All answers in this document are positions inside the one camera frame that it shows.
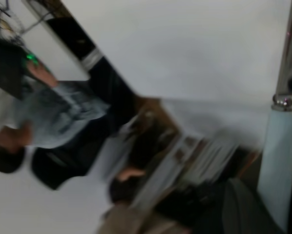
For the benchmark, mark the white desk panel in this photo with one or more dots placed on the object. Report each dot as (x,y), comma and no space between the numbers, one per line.
(55,46)

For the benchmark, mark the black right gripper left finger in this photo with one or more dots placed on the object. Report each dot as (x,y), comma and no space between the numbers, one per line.
(243,209)

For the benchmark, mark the person in brown jacket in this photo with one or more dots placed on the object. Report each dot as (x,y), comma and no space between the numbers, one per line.
(126,219)

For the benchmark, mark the black device with green light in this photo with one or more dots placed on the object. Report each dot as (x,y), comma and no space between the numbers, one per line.
(6,65)

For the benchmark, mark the person in denim shirt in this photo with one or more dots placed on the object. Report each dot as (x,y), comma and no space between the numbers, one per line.
(68,112)

